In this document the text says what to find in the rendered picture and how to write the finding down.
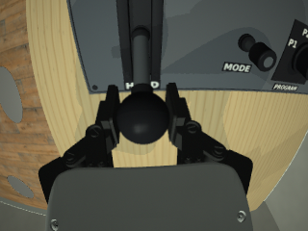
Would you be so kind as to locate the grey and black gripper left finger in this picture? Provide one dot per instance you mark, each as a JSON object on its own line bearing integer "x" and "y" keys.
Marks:
{"x": 96, "y": 146}

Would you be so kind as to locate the dark grey control panel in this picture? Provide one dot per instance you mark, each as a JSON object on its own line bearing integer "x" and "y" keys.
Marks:
{"x": 205, "y": 47}

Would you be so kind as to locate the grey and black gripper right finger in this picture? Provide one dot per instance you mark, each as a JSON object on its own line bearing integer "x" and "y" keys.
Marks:
{"x": 193, "y": 145}

